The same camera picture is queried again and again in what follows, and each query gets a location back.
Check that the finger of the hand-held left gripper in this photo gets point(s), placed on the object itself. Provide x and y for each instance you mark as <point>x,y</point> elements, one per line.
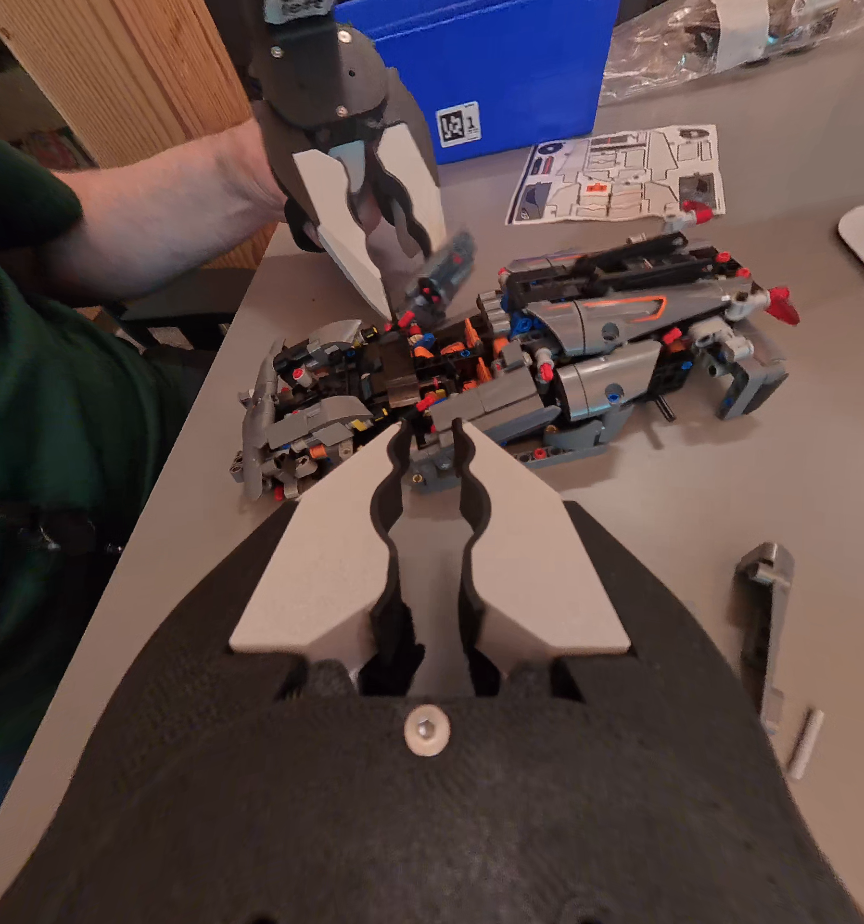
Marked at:
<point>327,209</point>
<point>421,188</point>

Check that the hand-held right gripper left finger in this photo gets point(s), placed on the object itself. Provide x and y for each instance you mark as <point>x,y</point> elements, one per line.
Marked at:
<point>316,577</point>

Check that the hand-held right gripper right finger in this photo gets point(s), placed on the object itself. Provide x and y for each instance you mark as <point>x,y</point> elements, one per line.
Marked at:
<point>540,577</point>

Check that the grey lego subassembly red pins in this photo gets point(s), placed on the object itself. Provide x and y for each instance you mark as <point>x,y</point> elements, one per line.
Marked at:
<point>443,278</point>

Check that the grey orange lego car model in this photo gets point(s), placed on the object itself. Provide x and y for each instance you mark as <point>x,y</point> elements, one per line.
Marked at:
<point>583,354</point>

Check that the person's left forearm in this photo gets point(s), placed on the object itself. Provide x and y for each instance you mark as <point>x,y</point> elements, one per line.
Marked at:
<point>172,209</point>

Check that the lego sticker sheet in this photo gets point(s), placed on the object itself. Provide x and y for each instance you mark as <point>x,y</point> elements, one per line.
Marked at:
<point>619,177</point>

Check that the long grey lego piece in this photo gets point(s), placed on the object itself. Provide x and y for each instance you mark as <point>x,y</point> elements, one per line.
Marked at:
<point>764,628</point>

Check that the light grey lego axle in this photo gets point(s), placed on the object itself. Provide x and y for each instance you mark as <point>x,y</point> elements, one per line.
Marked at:
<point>806,743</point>

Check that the blue plastic box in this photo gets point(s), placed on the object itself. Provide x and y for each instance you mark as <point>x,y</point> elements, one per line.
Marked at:
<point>497,65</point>

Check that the dark chair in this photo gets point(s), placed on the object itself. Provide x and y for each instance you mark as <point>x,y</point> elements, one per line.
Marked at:
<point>179,310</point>

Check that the wooden cabinet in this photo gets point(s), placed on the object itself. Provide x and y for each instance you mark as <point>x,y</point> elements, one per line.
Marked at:
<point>136,72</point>

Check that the person in green shirt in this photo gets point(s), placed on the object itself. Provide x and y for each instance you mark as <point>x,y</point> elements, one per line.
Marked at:
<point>49,404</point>

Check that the clear plastic bag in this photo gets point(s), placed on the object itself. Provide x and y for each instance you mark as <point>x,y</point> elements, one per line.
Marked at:
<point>720,36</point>

